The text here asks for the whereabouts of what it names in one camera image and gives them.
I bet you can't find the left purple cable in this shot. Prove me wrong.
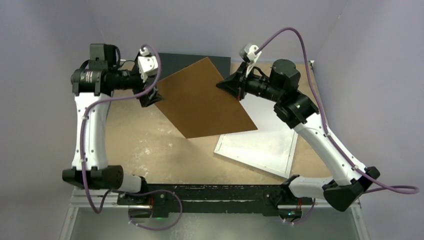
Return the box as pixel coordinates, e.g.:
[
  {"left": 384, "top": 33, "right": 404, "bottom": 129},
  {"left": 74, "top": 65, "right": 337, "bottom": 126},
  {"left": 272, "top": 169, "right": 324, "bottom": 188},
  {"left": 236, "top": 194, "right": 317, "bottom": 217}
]
[{"left": 80, "top": 43, "right": 184, "bottom": 232}]

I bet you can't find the dark network switch box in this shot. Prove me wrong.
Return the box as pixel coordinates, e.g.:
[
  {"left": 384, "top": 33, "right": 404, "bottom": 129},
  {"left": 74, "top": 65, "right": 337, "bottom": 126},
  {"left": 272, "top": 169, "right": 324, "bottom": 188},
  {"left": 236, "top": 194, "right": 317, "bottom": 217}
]
[{"left": 159, "top": 52, "right": 231, "bottom": 81}]

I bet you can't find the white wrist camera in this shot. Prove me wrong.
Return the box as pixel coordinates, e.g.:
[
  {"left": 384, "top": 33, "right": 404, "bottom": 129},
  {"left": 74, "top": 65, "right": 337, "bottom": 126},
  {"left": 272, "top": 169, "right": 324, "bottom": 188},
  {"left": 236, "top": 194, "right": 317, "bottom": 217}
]
[
  {"left": 239, "top": 43, "right": 262, "bottom": 77},
  {"left": 137, "top": 47, "right": 159, "bottom": 83}
]

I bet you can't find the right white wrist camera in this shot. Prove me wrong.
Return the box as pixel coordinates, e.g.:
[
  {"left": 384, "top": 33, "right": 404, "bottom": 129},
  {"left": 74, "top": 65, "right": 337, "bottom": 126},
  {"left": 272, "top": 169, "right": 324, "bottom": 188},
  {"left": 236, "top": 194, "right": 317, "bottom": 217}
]
[{"left": 239, "top": 43, "right": 262, "bottom": 77}]

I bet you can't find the brown cardboard backing board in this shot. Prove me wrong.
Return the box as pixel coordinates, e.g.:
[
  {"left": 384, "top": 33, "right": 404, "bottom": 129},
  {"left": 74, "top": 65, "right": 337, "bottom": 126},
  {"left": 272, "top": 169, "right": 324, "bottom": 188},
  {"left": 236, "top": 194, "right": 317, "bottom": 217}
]
[{"left": 156, "top": 57, "right": 257, "bottom": 139}]

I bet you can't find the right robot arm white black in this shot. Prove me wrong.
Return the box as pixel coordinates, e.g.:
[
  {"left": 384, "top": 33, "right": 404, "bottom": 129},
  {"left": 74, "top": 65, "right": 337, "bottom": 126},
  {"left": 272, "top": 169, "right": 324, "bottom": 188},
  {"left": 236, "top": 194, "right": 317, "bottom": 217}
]
[{"left": 216, "top": 59, "right": 380, "bottom": 212}]

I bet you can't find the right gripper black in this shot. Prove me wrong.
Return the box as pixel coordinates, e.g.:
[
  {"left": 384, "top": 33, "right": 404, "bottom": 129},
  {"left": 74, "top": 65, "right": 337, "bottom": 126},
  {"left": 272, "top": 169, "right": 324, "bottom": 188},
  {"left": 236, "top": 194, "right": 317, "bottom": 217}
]
[{"left": 217, "top": 62, "right": 284, "bottom": 103}]

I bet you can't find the landscape photo print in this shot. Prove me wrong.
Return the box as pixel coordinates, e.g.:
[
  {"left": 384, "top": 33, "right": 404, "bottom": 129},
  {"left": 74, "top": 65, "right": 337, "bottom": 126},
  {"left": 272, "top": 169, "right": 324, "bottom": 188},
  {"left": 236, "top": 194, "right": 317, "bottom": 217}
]
[{"left": 218, "top": 96, "right": 297, "bottom": 175}]

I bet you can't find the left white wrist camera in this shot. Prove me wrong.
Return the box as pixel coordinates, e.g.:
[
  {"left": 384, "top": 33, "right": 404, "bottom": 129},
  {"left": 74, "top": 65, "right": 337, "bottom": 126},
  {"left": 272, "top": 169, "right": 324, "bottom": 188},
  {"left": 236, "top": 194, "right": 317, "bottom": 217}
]
[{"left": 137, "top": 47, "right": 159, "bottom": 83}]

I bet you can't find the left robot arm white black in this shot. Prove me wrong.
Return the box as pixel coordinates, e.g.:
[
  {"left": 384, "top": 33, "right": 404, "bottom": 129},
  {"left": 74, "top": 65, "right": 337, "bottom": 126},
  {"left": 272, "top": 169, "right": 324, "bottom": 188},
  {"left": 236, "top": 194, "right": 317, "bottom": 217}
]
[{"left": 62, "top": 43, "right": 162, "bottom": 205}]

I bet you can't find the white picture frame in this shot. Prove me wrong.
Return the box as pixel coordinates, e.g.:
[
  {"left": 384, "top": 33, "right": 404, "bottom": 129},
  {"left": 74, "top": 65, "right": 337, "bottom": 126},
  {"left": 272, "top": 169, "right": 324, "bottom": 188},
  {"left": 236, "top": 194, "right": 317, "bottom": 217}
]
[{"left": 213, "top": 96, "right": 299, "bottom": 180}]

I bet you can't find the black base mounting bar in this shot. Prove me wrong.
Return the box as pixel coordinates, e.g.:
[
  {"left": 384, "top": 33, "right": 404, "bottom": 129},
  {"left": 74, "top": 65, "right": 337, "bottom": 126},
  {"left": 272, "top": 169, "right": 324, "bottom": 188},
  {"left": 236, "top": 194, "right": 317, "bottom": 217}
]
[{"left": 117, "top": 183, "right": 313, "bottom": 218}]

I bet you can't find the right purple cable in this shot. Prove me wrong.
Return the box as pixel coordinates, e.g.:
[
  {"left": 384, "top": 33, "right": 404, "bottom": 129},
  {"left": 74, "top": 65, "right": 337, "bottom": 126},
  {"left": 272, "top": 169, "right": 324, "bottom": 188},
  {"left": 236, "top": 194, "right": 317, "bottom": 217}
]
[{"left": 253, "top": 27, "right": 421, "bottom": 227}]

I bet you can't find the purple cable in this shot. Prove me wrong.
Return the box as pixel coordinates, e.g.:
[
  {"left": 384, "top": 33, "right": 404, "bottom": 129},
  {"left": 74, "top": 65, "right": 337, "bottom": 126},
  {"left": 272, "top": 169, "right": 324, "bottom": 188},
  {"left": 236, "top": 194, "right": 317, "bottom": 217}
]
[
  {"left": 253, "top": 27, "right": 421, "bottom": 227},
  {"left": 80, "top": 43, "right": 184, "bottom": 232}
]

